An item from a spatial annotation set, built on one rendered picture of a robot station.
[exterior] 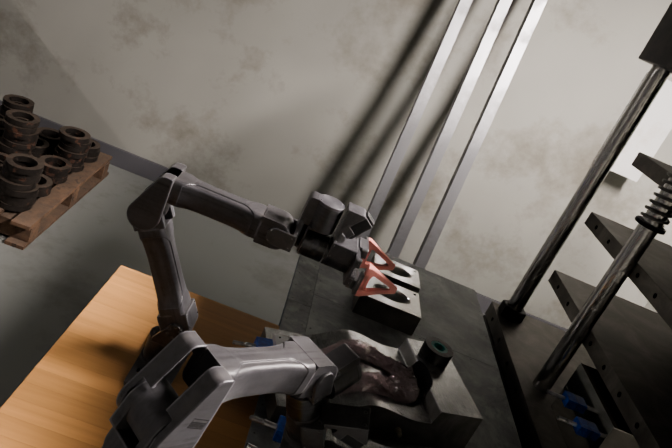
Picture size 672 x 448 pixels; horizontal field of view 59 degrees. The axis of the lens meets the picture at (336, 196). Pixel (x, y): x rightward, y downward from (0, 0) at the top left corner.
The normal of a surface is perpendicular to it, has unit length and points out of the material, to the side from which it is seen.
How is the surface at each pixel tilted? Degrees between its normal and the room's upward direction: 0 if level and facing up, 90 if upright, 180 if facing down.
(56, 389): 0
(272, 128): 90
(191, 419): 90
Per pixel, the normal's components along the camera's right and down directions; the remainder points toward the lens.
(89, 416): 0.39, -0.86
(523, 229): -0.05, 0.35
